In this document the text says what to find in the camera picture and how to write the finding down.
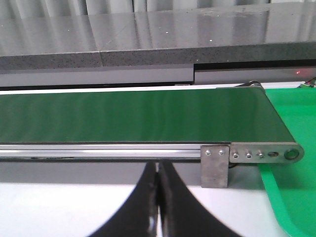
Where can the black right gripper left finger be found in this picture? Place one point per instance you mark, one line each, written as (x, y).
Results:
(137, 217)

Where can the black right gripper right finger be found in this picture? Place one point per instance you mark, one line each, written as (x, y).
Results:
(182, 215)

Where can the green conveyor belt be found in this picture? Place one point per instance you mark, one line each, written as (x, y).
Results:
(238, 114)

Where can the green plastic tray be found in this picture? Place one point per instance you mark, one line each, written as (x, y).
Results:
(291, 187)

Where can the grey stone counter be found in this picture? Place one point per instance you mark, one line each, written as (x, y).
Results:
(265, 42)

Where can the white pleated curtain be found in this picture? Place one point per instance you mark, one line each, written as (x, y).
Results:
(20, 9)

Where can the aluminium conveyor frame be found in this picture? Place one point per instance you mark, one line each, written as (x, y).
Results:
(215, 158)

